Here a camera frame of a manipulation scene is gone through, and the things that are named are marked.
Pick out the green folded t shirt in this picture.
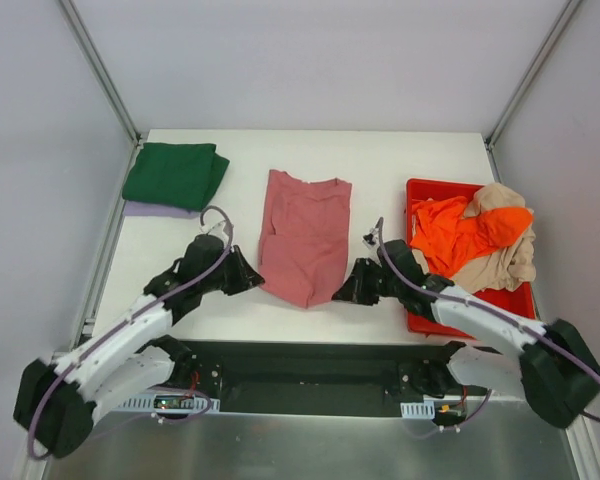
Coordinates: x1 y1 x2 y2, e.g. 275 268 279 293
122 143 230 212

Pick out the pink t shirt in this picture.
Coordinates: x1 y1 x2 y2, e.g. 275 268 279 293
257 170 352 309

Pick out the white cable duct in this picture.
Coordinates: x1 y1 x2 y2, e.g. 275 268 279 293
114 393 220 415
400 400 436 421

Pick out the left aluminium frame post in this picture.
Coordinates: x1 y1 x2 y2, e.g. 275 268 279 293
54 0 142 146

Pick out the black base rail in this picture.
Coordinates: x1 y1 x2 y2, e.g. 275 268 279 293
77 334 487 415

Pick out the beige t shirt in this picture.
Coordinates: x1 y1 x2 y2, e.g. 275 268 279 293
409 182 538 293

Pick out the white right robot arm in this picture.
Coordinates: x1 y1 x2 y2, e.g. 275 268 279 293
332 240 600 429

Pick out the white left cable duct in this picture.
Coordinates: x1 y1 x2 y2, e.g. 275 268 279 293
114 393 220 415

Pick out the aluminium frame post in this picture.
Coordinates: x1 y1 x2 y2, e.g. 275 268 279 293
484 0 586 149
54 0 142 146

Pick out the lavender folded t shirt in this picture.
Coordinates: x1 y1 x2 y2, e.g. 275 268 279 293
123 201 200 219

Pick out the orange t shirt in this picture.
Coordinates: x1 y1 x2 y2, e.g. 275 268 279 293
410 196 533 278

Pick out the aluminium front rail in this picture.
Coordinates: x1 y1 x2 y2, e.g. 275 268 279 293
43 350 586 401

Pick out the white right cable duct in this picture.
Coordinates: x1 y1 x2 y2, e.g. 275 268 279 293
400 400 436 421

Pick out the right aluminium frame post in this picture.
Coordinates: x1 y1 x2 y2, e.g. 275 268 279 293
484 0 586 149

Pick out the red plastic bin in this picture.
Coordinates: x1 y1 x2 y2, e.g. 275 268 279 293
405 178 537 341

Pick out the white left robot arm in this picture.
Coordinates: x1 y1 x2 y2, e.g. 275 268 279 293
13 234 265 460

